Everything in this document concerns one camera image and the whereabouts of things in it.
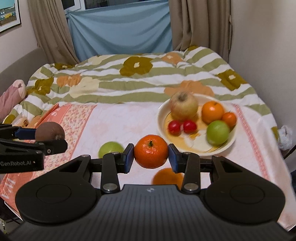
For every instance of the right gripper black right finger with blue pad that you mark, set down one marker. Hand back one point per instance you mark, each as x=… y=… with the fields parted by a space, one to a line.
x=189 y=164

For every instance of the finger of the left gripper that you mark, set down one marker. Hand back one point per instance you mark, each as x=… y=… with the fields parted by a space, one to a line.
x=25 y=133
x=47 y=148

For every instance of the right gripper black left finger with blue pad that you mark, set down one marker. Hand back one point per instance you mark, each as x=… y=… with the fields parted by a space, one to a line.
x=113 y=164

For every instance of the brown kiwi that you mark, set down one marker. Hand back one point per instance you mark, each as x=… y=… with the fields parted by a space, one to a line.
x=49 y=131

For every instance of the small green apple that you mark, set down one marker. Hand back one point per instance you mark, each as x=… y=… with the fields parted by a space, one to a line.
x=110 y=147

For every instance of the small mandarin with stem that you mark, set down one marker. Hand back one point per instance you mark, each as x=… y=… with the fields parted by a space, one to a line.
x=151 y=152

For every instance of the red cherry tomato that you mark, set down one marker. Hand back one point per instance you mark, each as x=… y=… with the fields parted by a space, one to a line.
x=189 y=127
x=174 y=127

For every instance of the large green apple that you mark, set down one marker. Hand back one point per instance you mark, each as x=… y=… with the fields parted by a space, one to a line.
x=217 y=132

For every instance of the large orange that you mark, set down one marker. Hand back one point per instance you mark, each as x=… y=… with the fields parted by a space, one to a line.
x=212 y=111

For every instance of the cream oval bowl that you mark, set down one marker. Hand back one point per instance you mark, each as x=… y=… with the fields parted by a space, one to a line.
x=197 y=142

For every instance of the pink plush pillow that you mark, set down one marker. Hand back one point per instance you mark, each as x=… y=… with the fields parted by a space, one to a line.
x=12 y=96

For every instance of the yellow red apple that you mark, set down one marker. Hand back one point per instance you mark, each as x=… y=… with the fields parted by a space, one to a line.
x=183 y=105

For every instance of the mandarin in bowl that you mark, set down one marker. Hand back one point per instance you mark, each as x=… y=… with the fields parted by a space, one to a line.
x=230 y=119

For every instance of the grey headboard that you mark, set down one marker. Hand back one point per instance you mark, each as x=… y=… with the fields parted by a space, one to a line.
x=23 y=68

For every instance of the green striped floral quilt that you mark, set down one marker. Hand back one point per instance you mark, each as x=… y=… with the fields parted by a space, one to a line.
x=122 y=78

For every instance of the white plastic bag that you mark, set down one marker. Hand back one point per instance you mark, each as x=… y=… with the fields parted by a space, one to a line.
x=285 y=139

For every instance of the beige left curtain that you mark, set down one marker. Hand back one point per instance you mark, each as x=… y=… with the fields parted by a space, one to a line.
x=52 y=31

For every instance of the beige curtain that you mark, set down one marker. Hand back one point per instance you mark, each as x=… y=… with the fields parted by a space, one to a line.
x=205 y=23
x=52 y=31

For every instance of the blue cloth curtain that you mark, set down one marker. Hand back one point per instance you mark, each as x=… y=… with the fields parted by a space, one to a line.
x=133 y=28

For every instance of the beige right curtain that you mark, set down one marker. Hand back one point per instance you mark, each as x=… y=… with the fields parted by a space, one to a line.
x=205 y=23

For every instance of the framed wall picture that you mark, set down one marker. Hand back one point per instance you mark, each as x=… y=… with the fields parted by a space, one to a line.
x=9 y=14

